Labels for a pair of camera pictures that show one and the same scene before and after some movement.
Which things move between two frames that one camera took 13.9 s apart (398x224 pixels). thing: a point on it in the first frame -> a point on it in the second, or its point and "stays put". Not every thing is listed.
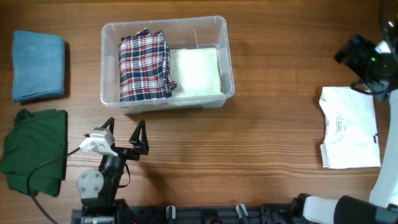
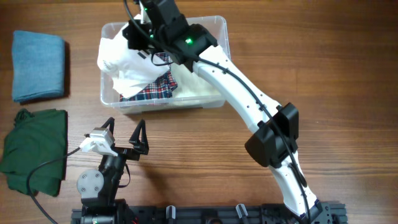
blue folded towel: [38, 65] stays put
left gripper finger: [111, 122] stays put
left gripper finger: [139, 138] stays put
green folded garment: [35, 137] stays put
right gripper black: [366, 48] -> [136, 35]
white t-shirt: [351, 140] -> [127, 68]
